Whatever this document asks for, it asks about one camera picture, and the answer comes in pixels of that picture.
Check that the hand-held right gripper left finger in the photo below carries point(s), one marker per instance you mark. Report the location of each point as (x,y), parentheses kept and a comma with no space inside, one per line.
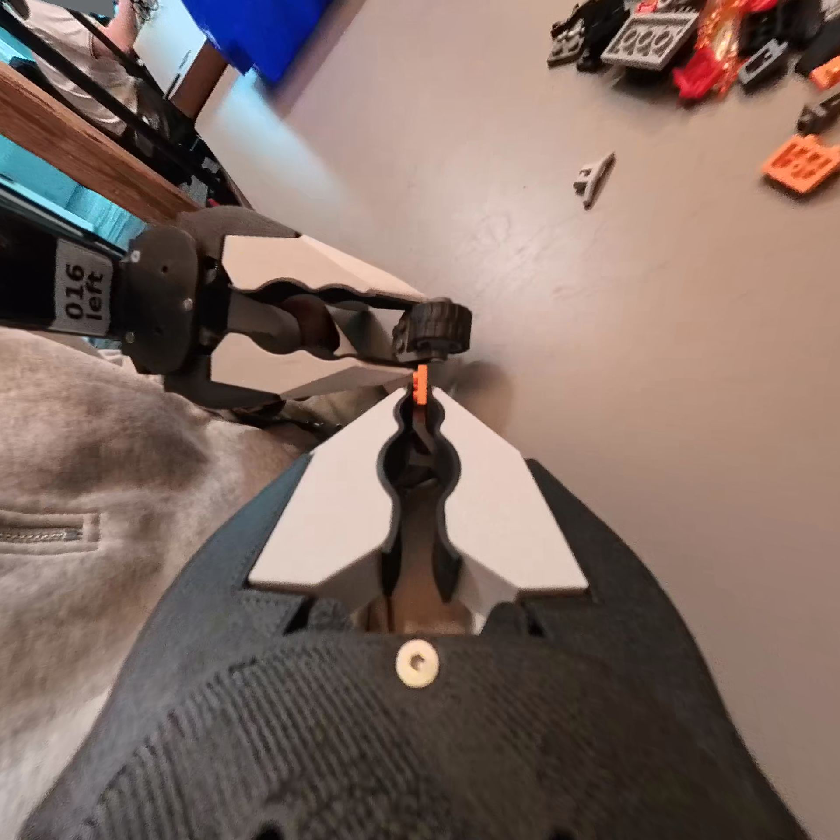
(315,525)

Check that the wooden table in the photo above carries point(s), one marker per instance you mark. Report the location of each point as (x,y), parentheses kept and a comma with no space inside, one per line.
(65,138)

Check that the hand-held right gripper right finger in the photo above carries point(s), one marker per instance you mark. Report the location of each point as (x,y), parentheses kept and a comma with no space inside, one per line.
(512,525)

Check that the small grey lego bracket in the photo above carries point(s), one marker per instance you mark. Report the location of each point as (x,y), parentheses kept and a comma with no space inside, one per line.
(594,178)

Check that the pile of lego pieces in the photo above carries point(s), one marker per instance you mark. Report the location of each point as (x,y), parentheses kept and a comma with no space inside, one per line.
(656,39)

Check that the blue plastic bin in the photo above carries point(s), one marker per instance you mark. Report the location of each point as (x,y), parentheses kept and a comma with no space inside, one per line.
(262,29)

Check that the orange lego plate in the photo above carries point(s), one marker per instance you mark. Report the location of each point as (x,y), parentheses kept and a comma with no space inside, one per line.
(800,164)

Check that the black metal frame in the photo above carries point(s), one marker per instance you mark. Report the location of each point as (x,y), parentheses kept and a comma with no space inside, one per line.
(164,124)

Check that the small orange lego piece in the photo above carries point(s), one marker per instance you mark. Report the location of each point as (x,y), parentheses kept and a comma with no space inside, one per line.
(421,390)

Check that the black lego wheel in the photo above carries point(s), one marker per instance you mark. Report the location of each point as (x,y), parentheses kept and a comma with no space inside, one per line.
(439,325)

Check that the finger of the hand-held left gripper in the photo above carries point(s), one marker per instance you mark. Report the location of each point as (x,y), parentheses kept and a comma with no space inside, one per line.
(295,262)
(308,380)

